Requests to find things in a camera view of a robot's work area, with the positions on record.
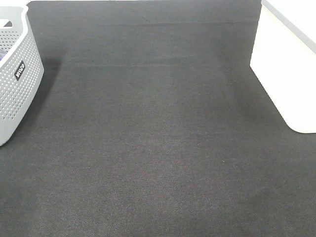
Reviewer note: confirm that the grey perforated laundry basket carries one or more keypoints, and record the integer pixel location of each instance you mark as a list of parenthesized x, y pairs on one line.
[(21, 67)]

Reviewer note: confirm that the black fabric table mat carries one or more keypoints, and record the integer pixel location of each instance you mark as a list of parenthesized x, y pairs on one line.
[(149, 122)]

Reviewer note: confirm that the white plastic storage bin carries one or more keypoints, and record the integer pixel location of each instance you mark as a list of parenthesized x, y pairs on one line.
[(284, 59)]

